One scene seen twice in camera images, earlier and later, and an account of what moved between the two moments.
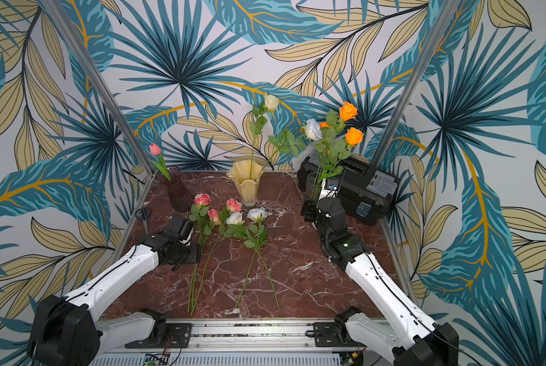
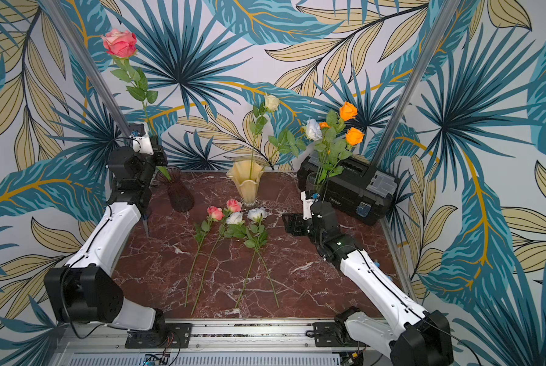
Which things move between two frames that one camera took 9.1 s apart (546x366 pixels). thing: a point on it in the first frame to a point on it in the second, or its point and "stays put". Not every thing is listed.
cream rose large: (260, 113) stays put
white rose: (237, 229) stays put
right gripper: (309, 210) to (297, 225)
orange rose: (353, 137) stays put
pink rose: (200, 223) to (122, 45)
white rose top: (287, 142) stays put
